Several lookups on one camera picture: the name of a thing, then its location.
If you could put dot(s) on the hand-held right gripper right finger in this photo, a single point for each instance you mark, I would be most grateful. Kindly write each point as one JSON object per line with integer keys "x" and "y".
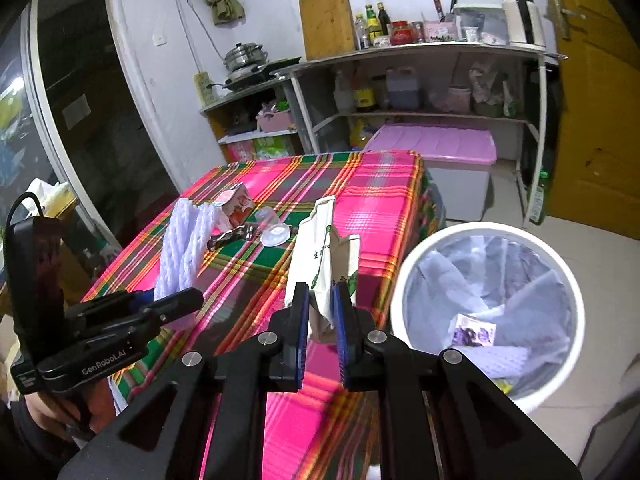
{"x": 341, "y": 330}

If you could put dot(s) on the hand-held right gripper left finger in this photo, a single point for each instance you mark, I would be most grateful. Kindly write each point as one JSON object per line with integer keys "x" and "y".
{"x": 301, "y": 330}

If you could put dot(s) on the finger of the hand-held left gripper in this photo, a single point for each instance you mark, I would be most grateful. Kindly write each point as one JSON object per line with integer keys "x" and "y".
{"x": 180, "y": 302}
{"x": 100, "y": 310}

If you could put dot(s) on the large white foam net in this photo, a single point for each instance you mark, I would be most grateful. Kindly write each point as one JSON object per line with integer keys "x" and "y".
{"x": 185, "y": 250}

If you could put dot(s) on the dark shiny wrapper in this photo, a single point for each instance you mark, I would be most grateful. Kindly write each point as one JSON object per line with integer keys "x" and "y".
{"x": 230, "y": 236}

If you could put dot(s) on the small clear plastic cup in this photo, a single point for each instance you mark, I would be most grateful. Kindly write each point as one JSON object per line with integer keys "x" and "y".
{"x": 275, "y": 235}

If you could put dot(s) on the small drink carton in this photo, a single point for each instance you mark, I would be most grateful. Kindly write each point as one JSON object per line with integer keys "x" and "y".
{"x": 237, "y": 205}

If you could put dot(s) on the purple white carton box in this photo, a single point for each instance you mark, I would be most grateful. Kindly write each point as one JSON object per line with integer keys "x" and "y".
{"x": 472, "y": 331}

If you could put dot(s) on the green wrapper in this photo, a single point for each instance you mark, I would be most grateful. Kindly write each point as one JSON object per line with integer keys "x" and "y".
{"x": 505, "y": 386}

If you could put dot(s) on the white round waste bin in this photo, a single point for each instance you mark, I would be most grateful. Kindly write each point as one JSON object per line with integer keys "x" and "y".
{"x": 550, "y": 385}

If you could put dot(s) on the person's left forearm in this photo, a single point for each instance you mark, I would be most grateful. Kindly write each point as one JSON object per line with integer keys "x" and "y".
{"x": 20, "y": 450}

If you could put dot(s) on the white trash bin with liner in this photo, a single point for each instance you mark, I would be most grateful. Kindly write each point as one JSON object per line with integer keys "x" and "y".
{"x": 500, "y": 280}

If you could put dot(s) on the person's left hand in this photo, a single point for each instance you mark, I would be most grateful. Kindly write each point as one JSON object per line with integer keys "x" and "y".
{"x": 45, "y": 410}

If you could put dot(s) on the pink green plaid tablecloth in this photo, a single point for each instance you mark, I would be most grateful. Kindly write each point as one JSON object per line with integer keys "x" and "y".
{"x": 370, "y": 195}

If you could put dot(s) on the pink printed package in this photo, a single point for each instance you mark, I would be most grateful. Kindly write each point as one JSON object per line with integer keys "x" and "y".
{"x": 237, "y": 151}

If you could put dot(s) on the green printed package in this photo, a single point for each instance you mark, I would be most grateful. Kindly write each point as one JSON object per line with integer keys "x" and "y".
{"x": 272, "y": 147}

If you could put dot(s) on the small wooden cabinet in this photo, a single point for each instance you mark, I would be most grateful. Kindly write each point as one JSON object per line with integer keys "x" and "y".
{"x": 215, "y": 120}

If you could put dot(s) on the yellow plastic bottle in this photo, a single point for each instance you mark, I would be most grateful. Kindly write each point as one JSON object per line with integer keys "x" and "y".
{"x": 360, "y": 134}

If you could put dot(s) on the glass sliding door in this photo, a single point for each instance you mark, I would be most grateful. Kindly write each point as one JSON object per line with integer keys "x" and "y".
{"x": 100, "y": 110}

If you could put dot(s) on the pink plastic basket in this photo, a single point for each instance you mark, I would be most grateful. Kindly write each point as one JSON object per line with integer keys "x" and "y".
{"x": 275, "y": 121}

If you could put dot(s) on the pink lid storage box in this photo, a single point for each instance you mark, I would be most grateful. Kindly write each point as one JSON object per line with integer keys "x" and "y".
{"x": 430, "y": 142}

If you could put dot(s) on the yellow power strip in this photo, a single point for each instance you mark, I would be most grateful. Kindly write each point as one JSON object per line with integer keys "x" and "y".
{"x": 203, "y": 90}

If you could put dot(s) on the large clear plastic bottle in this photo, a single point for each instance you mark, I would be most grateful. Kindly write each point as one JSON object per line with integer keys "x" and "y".
{"x": 344, "y": 95}

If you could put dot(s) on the yellow label oil bottle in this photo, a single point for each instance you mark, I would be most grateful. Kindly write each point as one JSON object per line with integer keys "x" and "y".
{"x": 364, "y": 95}

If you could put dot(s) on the green glass bottle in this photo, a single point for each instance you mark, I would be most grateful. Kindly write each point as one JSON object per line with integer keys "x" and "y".
{"x": 540, "y": 200}

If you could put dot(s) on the black induction cooker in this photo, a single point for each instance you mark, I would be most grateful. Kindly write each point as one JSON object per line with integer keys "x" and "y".
{"x": 260, "y": 76}

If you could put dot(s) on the dark liquid plastic jug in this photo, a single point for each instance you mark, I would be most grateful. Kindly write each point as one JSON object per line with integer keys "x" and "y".
{"x": 402, "y": 89}

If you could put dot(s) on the steel cooking pot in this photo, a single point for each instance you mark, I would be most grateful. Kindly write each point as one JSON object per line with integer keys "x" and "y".
{"x": 244, "y": 57}

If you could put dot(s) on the bundle of plastic bags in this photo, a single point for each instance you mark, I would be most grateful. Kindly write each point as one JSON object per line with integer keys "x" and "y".
{"x": 492, "y": 92}

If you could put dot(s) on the grey metal shelf unit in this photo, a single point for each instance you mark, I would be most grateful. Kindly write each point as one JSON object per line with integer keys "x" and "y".
{"x": 425, "y": 52}

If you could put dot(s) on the clear seasoning bottle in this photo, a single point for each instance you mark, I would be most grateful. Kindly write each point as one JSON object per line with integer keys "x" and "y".
{"x": 361, "y": 32}

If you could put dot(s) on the red sauce jar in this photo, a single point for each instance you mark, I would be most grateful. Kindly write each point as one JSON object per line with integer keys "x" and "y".
{"x": 401, "y": 34}

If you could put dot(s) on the wooden cutting board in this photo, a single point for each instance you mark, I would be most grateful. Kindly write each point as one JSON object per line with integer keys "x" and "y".
{"x": 327, "y": 25}

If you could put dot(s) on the yellow green sauce bottle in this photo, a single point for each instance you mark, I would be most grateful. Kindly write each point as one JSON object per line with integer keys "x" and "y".
{"x": 373, "y": 25}

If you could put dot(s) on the brown glass jar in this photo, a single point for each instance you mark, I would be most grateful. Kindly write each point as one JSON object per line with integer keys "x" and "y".
{"x": 418, "y": 32}

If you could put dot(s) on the pink knife holder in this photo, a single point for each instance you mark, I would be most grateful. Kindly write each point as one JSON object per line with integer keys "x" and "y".
{"x": 440, "y": 32}

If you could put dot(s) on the dark glass sauce bottle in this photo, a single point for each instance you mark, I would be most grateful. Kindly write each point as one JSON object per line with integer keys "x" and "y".
{"x": 384, "y": 17}

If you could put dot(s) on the yellow wooden door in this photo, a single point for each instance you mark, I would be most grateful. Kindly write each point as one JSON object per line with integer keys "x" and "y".
{"x": 600, "y": 110}

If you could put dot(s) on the clear plastic storage container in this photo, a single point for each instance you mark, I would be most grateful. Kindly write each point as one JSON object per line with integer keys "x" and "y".
{"x": 485, "y": 20}

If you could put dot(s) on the white electric kettle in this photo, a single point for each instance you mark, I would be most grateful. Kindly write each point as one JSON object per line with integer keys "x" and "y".
{"x": 517, "y": 15}

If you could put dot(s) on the white wall switch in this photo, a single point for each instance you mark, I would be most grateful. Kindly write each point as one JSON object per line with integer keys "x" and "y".
{"x": 159, "y": 40}

